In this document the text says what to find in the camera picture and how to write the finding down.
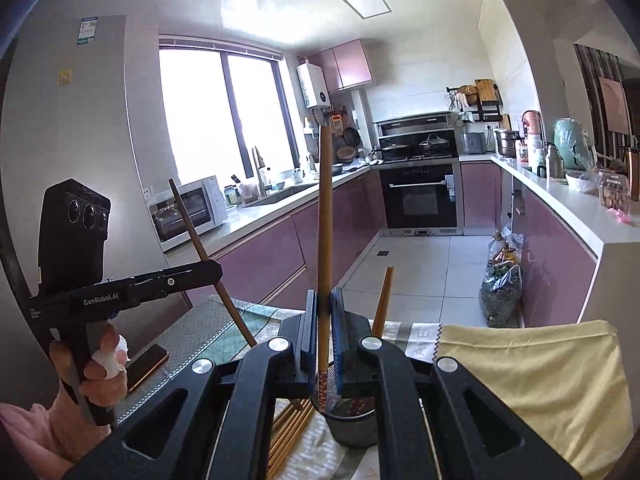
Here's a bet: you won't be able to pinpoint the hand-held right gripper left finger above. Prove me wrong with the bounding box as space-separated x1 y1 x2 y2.
65 287 321 480

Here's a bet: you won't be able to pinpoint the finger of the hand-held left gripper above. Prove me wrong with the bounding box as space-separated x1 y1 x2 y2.
107 260 223 307

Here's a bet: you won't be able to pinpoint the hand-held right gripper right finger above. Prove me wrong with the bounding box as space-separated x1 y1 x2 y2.
330 287 583 480

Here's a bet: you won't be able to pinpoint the wooden chopstick with floral end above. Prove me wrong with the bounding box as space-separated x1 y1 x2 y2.
168 178 258 350
316 124 335 413

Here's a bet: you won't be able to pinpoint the brown wooden chopstick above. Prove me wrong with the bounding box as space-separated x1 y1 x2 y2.
376 267 396 338
371 267 391 337

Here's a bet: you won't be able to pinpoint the black mesh holder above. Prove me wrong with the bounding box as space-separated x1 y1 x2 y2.
310 395 379 449

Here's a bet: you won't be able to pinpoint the bundle of wooden chopsticks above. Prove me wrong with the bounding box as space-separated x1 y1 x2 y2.
267 400 316 478

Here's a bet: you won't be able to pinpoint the person's left forearm pink sleeve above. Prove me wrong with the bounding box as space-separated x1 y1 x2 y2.
0 385 116 480

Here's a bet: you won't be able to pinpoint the person's left hand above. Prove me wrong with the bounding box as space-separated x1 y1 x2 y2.
49 325 130 428

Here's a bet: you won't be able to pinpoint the green beige patterned tablecloth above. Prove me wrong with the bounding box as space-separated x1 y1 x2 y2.
112 294 441 480

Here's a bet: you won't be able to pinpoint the white toaster oven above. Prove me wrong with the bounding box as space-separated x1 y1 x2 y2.
150 176 228 253

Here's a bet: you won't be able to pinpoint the pink lower cabinets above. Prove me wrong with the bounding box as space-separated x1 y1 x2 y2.
460 160 598 328
165 167 388 311

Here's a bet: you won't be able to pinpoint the black smartphone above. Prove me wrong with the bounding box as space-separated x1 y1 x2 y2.
125 344 170 393

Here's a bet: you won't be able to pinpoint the grey refrigerator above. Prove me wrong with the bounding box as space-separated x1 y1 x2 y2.
0 14 196 351

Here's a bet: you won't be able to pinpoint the steel sink faucet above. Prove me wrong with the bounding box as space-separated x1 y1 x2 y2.
251 146 268 198

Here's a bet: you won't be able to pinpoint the black built-in oven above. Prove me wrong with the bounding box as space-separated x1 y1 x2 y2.
378 157 463 236

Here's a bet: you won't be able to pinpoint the plastic bag of greens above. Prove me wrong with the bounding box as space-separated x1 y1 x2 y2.
479 262 523 328

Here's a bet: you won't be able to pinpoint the kitchen window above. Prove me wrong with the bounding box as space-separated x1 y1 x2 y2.
159 35 301 188

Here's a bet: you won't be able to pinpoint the clear plastic bag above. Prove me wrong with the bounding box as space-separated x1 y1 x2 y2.
487 230 523 268

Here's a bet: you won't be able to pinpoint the yellow cloth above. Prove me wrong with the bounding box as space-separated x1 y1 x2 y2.
432 320 636 480

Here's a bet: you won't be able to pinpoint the black pot with glass lid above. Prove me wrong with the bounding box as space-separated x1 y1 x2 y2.
419 133 448 156

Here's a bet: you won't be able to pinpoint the steel range hood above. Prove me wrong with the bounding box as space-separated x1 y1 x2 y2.
374 111 457 137

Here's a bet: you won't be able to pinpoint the white water heater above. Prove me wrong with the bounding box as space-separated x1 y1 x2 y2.
296 60 332 109

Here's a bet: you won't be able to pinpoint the grey rice cooker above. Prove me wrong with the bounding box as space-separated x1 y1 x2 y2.
460 131 488 155

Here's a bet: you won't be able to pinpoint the stainless steel stockpot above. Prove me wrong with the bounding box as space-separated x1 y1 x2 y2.
494 128 521 156

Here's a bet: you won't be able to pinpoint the steel thermos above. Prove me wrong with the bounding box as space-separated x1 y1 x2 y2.
545 142 565 180

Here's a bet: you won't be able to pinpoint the white bowl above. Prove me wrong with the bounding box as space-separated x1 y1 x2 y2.
565 170 601 193

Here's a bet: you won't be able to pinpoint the mint green appliance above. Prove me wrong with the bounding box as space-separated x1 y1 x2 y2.
552 117 596 171

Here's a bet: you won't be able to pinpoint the clear cookie container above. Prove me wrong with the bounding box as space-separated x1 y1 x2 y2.
597 170 630 210

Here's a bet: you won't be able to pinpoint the square ceiling light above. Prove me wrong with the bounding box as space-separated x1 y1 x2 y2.
336 0 392 20

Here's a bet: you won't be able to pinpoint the wooden slatted screen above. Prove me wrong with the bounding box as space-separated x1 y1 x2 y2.
574 42 640 136

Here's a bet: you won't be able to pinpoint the pink wall cabinet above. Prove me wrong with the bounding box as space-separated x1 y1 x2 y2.
307 38 373 93

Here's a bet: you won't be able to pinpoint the black wall rack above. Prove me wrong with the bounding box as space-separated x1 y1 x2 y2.
446 78 502 123

